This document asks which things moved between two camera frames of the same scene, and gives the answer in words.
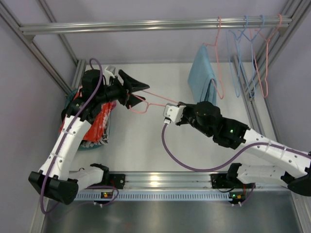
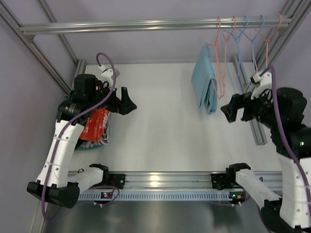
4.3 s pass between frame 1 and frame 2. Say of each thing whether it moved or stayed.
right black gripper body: moved
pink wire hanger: moved
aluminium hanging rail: stayed
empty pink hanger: stayed
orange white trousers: stayed
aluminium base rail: stayed
